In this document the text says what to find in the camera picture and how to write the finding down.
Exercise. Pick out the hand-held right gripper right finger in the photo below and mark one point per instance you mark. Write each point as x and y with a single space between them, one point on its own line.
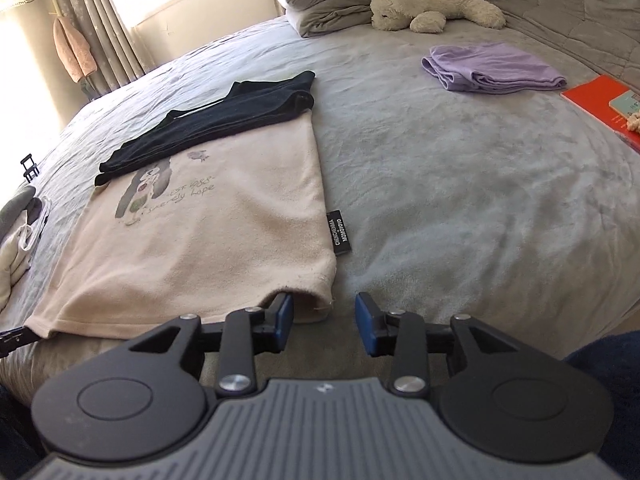
366 325

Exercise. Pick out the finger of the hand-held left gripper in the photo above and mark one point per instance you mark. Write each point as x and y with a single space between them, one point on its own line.
12 340

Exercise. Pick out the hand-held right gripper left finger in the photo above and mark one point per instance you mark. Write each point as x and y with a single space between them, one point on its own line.
285 320

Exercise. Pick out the cream shirt with black sleeves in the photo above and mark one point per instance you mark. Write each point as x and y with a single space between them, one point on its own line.
225 240

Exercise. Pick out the white garment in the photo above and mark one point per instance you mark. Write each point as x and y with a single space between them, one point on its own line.
15 260

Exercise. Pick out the grey garment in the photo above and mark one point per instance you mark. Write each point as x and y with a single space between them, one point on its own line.
15 207

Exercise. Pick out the small black chair stand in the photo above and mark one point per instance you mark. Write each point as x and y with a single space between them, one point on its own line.
30 170

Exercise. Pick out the person's dark blue clothing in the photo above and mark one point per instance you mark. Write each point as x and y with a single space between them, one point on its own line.
615 370

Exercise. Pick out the dark hanging cloth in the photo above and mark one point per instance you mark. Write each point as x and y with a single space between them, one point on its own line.
90 89

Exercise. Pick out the folded purple garment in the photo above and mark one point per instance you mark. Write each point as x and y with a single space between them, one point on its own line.
490 67

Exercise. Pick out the hanging pink fleece garment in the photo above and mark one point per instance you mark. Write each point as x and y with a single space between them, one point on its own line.
75 50

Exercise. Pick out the red book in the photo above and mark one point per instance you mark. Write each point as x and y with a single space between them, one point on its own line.
590 105

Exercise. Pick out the white plush dog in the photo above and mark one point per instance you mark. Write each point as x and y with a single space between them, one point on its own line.
435 2

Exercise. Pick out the light teal booklet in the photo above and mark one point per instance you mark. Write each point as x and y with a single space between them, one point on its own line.
625 103

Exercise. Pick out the grey patterned curtain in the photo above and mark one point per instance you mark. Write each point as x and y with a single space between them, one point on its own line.
100 10

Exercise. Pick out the grey quilted headboard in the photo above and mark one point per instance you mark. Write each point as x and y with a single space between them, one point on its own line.
575 10

